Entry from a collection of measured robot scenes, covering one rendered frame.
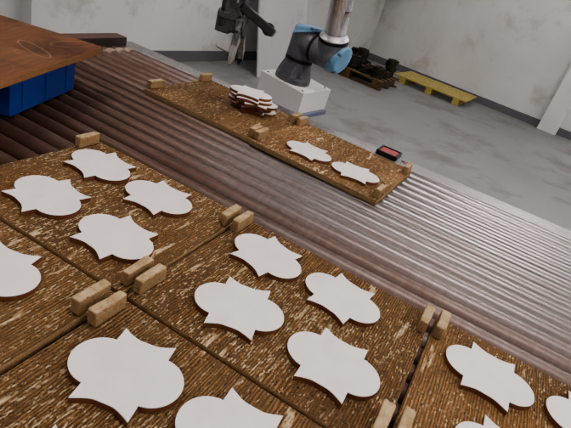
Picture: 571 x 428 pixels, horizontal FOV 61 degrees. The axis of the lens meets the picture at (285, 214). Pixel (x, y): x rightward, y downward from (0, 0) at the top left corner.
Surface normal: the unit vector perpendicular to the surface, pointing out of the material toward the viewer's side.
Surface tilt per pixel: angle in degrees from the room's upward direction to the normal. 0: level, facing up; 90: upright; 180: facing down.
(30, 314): 0
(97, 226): 0
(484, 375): 0
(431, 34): 90
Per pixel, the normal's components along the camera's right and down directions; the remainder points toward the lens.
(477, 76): -0.55, 0.26
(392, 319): 0.27, -0.84
